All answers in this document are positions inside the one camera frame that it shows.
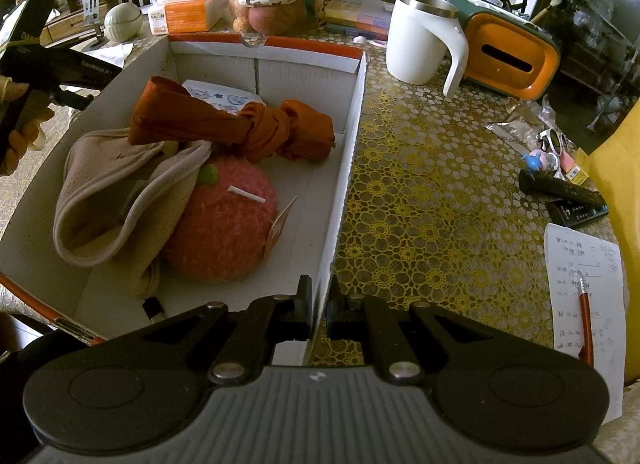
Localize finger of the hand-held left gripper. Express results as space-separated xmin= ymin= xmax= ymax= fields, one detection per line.
xmin=47 ymin=87 xmax=97 ymax=113

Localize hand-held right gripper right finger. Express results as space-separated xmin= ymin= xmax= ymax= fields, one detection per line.
xmin=326 ymin=274 xmax=541 ymax=386

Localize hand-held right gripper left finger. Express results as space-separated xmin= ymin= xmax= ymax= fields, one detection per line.
xmin=102 ymin=274 xmax=315 ymax=386

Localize pale fleece cloth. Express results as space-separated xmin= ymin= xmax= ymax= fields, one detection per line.
xmin=52 ymin=128 xmax=213 ymax=297

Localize pink plush peach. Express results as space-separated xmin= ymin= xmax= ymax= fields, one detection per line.
xmin=162 ymin=157 xmax=298 ymax=285

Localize orange knotted cloth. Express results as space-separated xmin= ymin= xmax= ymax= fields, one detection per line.
xmin=127 ymin=76 xmax=335 ymax=165

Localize white cardboard box red rim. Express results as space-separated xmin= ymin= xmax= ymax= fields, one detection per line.
xmin=0 ymin=33 xmax=368 ymax=367

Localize person's left hand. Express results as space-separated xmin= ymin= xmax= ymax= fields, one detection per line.
xmin=0 ymin=75 xmax=55 ymax=177

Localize white paper sheet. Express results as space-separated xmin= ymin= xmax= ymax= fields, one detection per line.
xmin=85 ymin=42 xmax=133 ymax=68

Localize round pale ceramic jar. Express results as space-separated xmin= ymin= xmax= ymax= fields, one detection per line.
xmin=103 ymin=3 xmax=142 ymax=42

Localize orange white tissue pack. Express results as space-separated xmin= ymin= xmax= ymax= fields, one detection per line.
xmin=146 ymin=0 xmax=228 ymax=36

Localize small black object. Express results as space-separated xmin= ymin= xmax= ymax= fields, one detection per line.
xmin=142 ymin=297 xmax=166 ymax=326

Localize printed sticker card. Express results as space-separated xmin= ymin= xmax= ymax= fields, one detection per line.
xmin=181 ymin=79 xmax=261 ymax=112

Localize gold lace tablecloth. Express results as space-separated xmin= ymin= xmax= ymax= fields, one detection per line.
xmin=0 ymin=19 xmax=640 ymax=464

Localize red pen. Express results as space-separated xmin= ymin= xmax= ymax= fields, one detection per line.
xmin=574 ymin=269 xmax=595 ymax=367

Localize white handwritten notepad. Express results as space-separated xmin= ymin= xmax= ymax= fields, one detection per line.
xmin=544 ymin=223 xmax=626 ymax=385

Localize black rounded remote control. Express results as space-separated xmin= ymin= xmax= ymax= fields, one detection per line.
xmin=517 ymin=169 xmax=603 ymax=205

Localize crumpled snack wrapper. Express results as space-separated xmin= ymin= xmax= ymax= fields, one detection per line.
xmin=485 ymin=99 xmax=551 ymax=155

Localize black flat remote control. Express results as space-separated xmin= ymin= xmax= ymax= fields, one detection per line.
xmin=545 ymin=199 xmax=611 ymax=230

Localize small yellow box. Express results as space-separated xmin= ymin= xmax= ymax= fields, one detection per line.
xmin=565 ymin=149 xmax=591 ymax=185

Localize stack of colourful books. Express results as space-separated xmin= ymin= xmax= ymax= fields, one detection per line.
xmin=320 ymin=14 xmax=391 ymax=41

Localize pale cover book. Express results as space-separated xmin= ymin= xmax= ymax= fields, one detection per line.
xmin=325 ymin=0 xmax=396 ymax=20

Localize orange green tissue holder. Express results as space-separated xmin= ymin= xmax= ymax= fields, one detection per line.
xmin=457 ymin=0 xmax=561 ymax=101

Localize makeup brush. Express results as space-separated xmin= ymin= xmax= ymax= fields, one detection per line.
xmin=530 ymin=0 xmax=563 ymax=24

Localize glass sliding door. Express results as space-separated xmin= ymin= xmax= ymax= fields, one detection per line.
xmin=510 ymin=0 xmax=640 ymax=110

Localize white frame sunglasses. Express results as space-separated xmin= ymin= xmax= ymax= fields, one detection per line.
xmin=537 ymin=128 xmax=568 ymax=154

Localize white mug with handle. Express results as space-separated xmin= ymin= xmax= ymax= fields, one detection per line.
xmin=386 ymin=0 xmax=470 ymax=98

